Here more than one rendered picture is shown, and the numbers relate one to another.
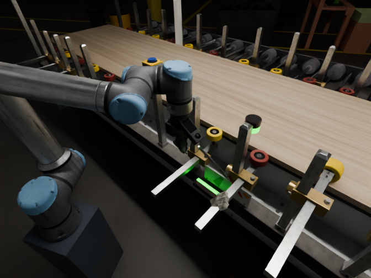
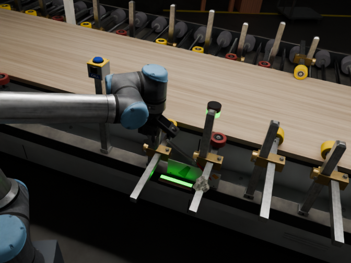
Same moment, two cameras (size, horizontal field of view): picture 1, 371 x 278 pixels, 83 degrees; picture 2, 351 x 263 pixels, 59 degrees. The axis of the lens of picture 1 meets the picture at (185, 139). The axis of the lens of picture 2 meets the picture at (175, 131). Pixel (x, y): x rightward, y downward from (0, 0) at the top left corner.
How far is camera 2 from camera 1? 54 cm
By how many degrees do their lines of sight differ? 22
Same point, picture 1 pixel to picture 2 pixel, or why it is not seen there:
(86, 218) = (49, 255)
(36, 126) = not seen: outside the picture
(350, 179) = (289, 140)
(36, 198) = (7, 240)
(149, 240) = not seen: outside the picture
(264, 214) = (233, 189)
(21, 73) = (34, 99)
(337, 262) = (294, 207)
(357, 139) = (284, 107)
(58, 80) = (71, 100)
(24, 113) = not seen: outside the picture
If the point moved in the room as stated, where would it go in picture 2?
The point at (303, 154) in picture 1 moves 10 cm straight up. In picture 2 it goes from (251, 128) to (256, 111)
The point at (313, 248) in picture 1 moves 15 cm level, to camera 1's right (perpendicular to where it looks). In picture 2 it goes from (276, 203) to (300, 193)
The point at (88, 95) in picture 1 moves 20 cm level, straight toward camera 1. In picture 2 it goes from (101, 109) to (154, 141)
